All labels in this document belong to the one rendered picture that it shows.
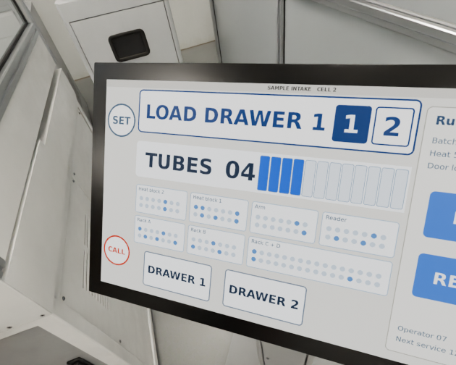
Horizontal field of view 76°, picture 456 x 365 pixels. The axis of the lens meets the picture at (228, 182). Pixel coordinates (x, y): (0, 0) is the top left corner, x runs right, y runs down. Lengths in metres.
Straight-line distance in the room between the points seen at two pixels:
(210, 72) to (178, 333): 1.25
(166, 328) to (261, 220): 1.19
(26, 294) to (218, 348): 0.91
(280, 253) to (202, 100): 0.19
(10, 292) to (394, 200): 0.58
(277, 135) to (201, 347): 1.19
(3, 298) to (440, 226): 0.63
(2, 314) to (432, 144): 0.69
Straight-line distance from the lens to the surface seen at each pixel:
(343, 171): 0.31
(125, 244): 0.41
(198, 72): 0.35
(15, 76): 0.95
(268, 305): 0.36
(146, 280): 0.41
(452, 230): 0.34
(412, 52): 0.97
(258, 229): 0.33
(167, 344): 1.45
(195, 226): 0.35
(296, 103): 0.32
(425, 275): 0.35
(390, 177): 0.32
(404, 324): 0.37
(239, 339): 1.36
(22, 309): 0.68
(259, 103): 0.32
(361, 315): 0.36
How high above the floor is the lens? 1.33
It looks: 46 degrees down
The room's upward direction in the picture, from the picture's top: 11 degrees counter-clockwise
